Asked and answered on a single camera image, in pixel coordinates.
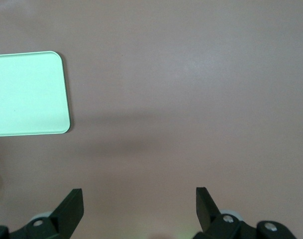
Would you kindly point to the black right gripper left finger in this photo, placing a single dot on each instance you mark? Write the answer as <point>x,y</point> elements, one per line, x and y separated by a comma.
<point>64,216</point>

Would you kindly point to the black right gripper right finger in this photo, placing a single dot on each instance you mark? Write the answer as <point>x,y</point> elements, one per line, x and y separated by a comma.
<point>208,214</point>

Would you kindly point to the light green rectangular tray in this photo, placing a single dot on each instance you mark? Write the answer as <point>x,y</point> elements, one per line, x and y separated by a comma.
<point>29,94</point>

